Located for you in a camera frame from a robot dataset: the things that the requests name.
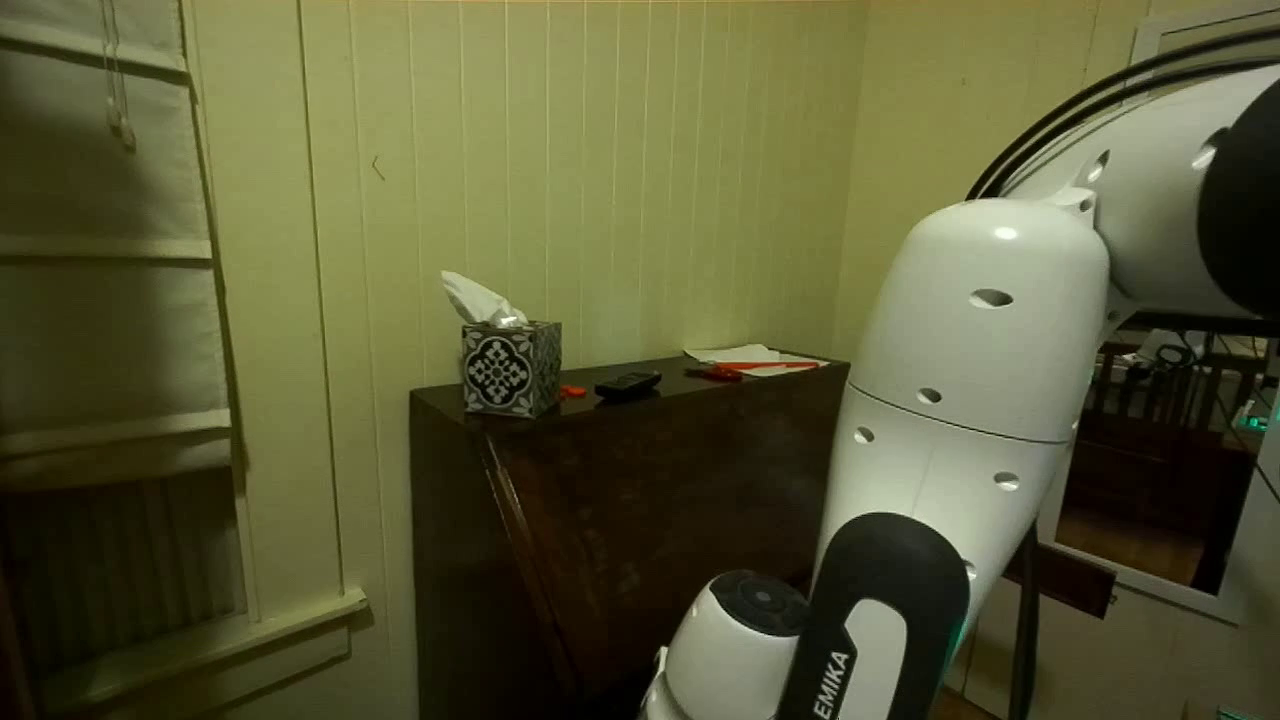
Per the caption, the dark wooden secretary desk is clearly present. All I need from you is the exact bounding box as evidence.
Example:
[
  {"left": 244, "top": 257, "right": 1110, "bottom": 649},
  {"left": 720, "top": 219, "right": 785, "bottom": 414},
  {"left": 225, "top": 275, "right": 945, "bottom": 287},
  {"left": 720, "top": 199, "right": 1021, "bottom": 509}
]
[{"left": 405, "top": 356, "right": 857, "bottom": 720}]

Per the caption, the black remote control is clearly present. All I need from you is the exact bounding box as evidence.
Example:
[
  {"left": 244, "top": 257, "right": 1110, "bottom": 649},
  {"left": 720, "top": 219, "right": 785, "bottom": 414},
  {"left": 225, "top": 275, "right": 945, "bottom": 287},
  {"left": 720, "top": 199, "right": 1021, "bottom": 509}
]
[{"left": 593, "top": 369, "right": 663, "bottom": 402}]

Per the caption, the white paper stack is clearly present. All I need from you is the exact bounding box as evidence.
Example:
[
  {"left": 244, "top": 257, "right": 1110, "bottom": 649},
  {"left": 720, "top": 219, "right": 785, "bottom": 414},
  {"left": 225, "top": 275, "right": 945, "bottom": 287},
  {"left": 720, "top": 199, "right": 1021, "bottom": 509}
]
[{"left": 679, "top": 339, "right": 832, "bottom": 383}]

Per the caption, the patterned tissue box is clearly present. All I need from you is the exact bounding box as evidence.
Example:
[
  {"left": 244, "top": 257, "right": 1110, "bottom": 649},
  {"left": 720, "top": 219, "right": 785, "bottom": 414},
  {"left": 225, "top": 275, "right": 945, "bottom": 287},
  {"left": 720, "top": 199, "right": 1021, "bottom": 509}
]
[{"left": 455, "top": 316, "right": 564, "bottom": 423}]

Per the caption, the white tissue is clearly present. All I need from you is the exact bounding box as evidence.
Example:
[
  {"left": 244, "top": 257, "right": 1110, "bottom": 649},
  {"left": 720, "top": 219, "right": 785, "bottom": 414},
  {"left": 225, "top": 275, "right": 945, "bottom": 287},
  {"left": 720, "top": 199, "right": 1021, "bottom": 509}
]
[{"left": 435, "top": 268, "right": 530, "bottom": 334}]

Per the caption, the dark wooden bar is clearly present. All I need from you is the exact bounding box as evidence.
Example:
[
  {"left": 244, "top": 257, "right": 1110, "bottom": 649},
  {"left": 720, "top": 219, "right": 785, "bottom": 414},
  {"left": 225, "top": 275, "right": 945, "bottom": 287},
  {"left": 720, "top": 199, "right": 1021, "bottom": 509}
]
[{"left": 1005, "top": 533, "right": 1119, "bottom": 619}]

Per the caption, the white window sill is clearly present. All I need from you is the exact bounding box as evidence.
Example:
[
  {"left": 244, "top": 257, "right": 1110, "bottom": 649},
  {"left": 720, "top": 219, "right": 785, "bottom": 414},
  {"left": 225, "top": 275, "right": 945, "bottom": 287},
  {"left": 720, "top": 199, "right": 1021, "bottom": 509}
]
[{"left": 33, "top": 584, "right": 375, "bottom": 720}]

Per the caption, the beige roman window blind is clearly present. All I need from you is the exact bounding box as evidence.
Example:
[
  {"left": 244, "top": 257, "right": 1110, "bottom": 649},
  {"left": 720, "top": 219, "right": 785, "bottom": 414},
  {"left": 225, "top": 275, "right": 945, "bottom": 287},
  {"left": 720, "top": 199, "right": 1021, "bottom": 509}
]
[{"left": 0, "top": 0, "right": 250, "bottom": 499}]

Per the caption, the white framed mirror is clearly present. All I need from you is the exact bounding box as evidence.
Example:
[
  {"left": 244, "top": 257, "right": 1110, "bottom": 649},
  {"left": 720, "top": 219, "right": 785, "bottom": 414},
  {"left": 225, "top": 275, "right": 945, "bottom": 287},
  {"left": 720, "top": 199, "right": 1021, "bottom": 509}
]
[{"left": 1034, "top": 0, "right": 1280, "bottom": 629}]

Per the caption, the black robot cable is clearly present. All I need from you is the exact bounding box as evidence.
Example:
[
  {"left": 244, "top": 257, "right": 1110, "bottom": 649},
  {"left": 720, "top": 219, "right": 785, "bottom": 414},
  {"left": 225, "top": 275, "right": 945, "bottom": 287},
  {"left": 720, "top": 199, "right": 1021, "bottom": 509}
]
[{"left": 963, "top": 27, "right": 1280, "bottom": 204}]

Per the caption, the blind pull cord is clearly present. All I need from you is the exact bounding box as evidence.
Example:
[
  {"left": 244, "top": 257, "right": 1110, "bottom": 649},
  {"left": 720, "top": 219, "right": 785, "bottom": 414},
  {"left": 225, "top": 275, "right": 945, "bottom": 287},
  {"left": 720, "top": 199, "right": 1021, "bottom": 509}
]
[{"left": 101, "top": 0, "right": 141, "bottom": 154}]

